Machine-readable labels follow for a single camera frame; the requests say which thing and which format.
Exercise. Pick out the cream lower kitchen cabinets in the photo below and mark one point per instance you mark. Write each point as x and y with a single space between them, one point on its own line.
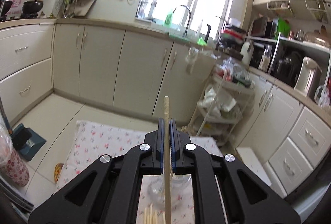
55 73

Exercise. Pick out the black wok on stove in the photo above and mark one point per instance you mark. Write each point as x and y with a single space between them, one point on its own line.
32 7

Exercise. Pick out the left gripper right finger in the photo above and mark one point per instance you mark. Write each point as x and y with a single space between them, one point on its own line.
181 164

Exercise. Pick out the bamboo chopstick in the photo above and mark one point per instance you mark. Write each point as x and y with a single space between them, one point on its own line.
167 164
150 215

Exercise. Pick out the chrome kitchen faucet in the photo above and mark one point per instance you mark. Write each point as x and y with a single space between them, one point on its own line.
186 18

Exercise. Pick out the white rolling storage cart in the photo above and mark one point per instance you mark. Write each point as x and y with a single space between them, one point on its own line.
232 76

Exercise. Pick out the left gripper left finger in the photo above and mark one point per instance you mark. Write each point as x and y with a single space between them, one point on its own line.
153 161

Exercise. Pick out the cherry print tablecloth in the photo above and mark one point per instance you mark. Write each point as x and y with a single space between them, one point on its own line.
92 140

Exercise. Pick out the white plastic bag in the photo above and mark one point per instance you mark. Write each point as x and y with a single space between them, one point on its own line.
216 101

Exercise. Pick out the white electric kettle pot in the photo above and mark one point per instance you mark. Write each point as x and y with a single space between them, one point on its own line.
309 78

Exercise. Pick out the bamboo chopstick on table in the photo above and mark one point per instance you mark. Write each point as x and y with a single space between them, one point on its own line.
150 215

